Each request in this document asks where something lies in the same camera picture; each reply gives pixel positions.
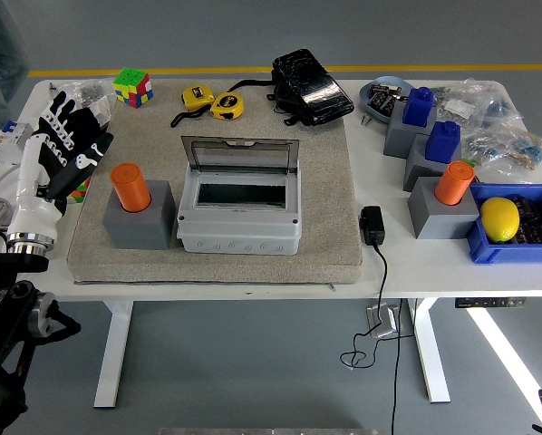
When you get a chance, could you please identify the multicolour puzzle cube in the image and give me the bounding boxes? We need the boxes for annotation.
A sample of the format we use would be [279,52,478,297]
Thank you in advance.
[66,177,92,205]
[111,66,155,110]

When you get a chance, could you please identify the blue bottle-shaped block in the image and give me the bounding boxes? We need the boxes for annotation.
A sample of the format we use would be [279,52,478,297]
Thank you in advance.
[424,120,462,165]
[402,85,437,128]

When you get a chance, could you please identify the silver floor bracket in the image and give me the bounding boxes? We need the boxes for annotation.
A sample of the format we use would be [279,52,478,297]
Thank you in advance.
[365,304,399,340]

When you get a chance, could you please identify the clear bag of screws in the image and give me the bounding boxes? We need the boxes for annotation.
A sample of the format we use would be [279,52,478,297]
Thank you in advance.
[73,80,118,103]

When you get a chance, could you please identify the yellow lemon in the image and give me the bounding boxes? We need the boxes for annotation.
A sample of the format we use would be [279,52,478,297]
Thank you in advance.
[479,197,521,244]

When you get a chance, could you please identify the light blue dish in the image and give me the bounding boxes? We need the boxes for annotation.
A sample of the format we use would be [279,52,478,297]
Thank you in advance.
[359,75,417,126]

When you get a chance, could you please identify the glossy black case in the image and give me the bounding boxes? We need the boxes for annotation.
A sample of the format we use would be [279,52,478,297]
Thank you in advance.
[227,47,356,128]

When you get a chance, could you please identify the clear bag of small parts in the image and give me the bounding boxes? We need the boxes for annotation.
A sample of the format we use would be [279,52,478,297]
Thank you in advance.
[497,130,542,185]
[460,126,512,171]

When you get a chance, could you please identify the black cloth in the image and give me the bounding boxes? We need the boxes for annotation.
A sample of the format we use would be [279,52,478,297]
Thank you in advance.
[66,107,105,150]

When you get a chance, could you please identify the white blue circuit breaker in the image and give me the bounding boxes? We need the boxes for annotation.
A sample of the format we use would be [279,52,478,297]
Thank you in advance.
[0,120,39,165]

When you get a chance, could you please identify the grey holder block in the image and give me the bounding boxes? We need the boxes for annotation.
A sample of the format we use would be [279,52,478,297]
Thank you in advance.
[402,133,463,193]
[102,179,178,250]
[406,176,480,240]
[382,101,438,160]

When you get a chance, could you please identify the blue plastic bin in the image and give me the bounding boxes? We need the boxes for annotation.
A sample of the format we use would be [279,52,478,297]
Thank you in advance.
[464,182,542,266]

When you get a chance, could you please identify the small white box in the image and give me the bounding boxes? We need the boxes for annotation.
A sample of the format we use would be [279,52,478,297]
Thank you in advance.
[92,97,113,126]

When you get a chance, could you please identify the clear bag with white label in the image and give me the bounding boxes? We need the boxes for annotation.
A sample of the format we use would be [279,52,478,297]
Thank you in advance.
[433,83,485,132]

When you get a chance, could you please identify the orange cylinder battery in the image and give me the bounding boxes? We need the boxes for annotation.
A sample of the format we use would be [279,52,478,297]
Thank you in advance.
[434,160,476,207]
[110,161,152,213]

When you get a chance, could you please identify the clear bag of blue parts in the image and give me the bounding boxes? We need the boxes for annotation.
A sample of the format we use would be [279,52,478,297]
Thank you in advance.
[474,79,526,132]

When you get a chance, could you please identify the grey-brown mat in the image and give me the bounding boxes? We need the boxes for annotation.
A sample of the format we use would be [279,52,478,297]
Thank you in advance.
[65,79,365,285]

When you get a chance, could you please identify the black power adapter plug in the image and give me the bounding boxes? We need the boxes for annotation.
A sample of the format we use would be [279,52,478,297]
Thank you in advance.
[359,205,386,247]

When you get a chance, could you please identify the smoky transparent box lid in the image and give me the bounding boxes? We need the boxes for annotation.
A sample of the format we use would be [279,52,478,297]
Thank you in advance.
[180,134,300,176]

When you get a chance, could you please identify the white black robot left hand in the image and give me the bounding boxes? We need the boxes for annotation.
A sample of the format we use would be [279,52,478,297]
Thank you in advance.
[6,90,115,237]

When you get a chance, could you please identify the black adapter cord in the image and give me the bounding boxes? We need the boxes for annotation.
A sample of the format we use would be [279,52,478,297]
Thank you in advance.
[339,243,390,371]

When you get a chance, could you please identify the black floor cable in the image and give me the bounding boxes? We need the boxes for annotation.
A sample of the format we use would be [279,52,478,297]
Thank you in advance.
[390,298,404,435]

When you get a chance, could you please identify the grey plastic junction box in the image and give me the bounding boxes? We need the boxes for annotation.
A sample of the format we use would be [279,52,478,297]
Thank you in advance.
[176,160,303,256]

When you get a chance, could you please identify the yellow tape measure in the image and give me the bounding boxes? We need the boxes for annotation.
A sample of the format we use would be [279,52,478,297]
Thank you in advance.
[209,91,245,121]
[169,84,217,130]

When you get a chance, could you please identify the black table control panel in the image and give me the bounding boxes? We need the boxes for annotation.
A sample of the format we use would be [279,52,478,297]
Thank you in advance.
[455,297,527,310]

